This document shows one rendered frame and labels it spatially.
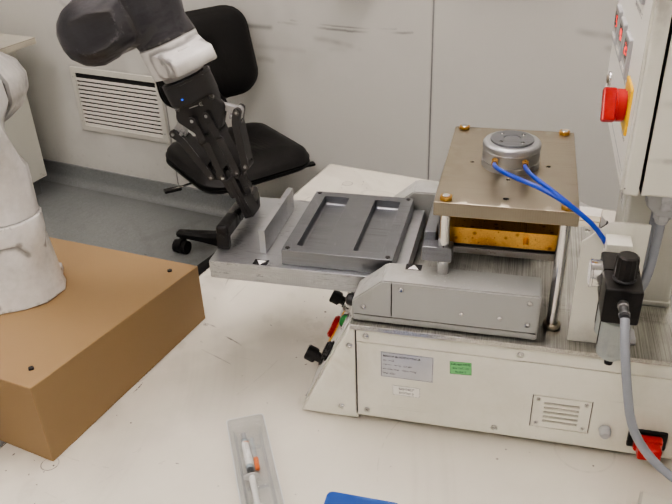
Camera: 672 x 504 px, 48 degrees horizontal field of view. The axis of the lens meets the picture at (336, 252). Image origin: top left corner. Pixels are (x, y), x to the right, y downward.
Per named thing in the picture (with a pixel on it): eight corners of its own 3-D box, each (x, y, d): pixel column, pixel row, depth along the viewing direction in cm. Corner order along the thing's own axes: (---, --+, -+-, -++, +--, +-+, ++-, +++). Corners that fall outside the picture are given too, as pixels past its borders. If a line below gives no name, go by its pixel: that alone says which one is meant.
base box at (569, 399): (648, 323, 131) (667, 238, 122) (679, 485, 100) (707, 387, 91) (351, 291, 143) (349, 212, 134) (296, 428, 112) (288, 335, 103)
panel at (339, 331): (348, 295, 141) (390, 220, 131) (305, 401, 116) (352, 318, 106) (339, 290, 141) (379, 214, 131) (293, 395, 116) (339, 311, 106)
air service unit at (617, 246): (619, 317, 96) (639, 214, 88) (629, 391, 83) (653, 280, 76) (577, 312, 97) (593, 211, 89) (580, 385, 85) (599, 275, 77)
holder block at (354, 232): (413, 211, 123) (413, 197, 122) (392, 275, 107) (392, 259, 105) (317, 203, 127) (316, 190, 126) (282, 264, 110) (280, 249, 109)
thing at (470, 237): (564, 195, 116) (571, 137, 111) (566, 269, 97) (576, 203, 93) (452, 187, 120) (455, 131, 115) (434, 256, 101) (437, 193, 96)
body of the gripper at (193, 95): (217, 58, 111) (244, 114, 115) (171, 75, 114) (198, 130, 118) (198, 73, 105) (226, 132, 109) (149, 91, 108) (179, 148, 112)
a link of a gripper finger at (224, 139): (209, 105, 113) (217, 102, 113) (242, 169, 118) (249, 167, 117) (199, 114, 110) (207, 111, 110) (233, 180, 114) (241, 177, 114)
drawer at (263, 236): (424, 229, 126) (425, 188, 122) (403, 302, 107) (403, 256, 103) (258, 215, 132) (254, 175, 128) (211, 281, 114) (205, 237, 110)
